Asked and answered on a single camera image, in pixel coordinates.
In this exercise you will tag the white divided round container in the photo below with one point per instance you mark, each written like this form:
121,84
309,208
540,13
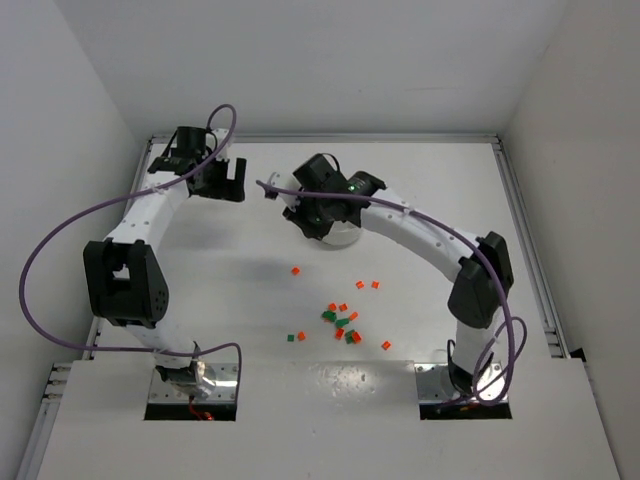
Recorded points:
341,235

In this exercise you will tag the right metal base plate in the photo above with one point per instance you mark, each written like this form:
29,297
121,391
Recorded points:
434,386

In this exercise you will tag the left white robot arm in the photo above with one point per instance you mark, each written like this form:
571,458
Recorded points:
126,285

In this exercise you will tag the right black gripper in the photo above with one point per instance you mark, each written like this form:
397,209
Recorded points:
298,220

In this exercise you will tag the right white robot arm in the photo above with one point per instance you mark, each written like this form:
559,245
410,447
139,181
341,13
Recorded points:
478,268

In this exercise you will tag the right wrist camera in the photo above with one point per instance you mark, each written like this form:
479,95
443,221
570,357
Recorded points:
281,181

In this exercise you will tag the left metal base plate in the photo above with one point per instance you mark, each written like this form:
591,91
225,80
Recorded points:
220,382

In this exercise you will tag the metal base plate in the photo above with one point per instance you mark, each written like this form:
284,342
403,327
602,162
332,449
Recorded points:
434,386
220,382

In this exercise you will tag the orange lego bottom right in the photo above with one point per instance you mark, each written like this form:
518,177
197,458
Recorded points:
357,338

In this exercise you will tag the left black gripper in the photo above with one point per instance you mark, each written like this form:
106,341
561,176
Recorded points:
220,181

